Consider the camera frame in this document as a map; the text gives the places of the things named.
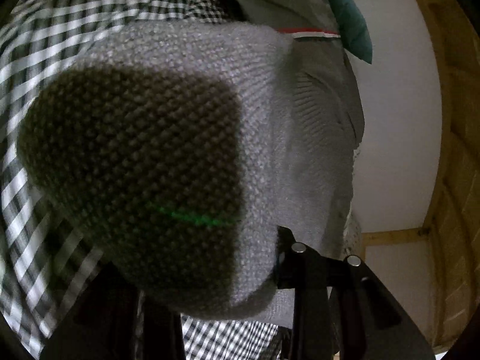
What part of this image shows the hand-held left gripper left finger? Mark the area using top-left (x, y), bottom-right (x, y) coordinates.
top-left (40, 262), bottom-right (185, 360)

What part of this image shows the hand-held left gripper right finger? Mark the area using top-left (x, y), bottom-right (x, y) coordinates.
top-left (275, 226), bottom-right (436, 360)

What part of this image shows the grey knitted sweater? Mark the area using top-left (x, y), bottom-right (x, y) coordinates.
top-left (17, 19), bottom-right (364, 326)

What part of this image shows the teal pillow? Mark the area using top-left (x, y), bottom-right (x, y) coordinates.
top-left (314, 0), bottom-right (373, 64)

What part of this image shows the grey striped cloth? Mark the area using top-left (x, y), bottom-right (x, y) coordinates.
top-left (208, 0), bottom-right (366, 151)

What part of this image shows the black white checkered bedsheet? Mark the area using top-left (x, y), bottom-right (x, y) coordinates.
top-left (0, 0), bottom-right (287, 360)

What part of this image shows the wooden frame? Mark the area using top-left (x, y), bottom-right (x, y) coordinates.
top-left (335, 0), bottom-right (480, 355)

